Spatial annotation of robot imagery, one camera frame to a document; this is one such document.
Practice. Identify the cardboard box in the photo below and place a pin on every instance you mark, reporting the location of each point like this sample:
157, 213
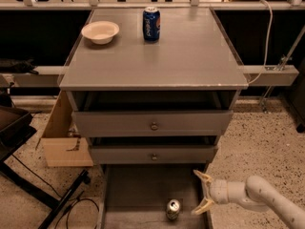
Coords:
63, 146

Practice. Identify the grey drawer cabinet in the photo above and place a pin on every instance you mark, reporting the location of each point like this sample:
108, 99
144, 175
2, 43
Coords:
190, 68

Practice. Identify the round middle drawer knob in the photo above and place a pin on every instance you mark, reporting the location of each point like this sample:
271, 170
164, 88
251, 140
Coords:
154, 157

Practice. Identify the grey middle drawer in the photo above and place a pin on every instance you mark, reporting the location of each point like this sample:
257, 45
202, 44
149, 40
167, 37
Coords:
167, 154

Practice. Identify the white bowl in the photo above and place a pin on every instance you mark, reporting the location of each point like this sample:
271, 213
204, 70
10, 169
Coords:
100, 32

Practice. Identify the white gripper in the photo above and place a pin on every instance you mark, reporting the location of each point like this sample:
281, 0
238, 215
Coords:
218, 191

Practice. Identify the blue pepsi can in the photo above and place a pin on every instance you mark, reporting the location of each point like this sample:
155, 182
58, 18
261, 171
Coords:
151, 24

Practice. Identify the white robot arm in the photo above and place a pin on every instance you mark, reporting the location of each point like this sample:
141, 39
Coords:
255, 194

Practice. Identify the round drawer knob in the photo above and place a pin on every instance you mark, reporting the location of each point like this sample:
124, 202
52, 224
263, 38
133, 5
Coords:
154, 157
154, 126

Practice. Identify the grey open bottom drawer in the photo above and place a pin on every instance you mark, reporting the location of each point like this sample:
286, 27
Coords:
136, 197

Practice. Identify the grey top drawer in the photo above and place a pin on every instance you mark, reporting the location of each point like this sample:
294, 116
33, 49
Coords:
170, 123

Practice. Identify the round top drawer knob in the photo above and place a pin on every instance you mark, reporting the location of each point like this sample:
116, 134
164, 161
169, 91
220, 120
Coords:
154, 126

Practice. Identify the silver 7up can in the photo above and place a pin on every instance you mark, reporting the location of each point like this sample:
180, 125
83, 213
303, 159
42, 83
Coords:
173, 209

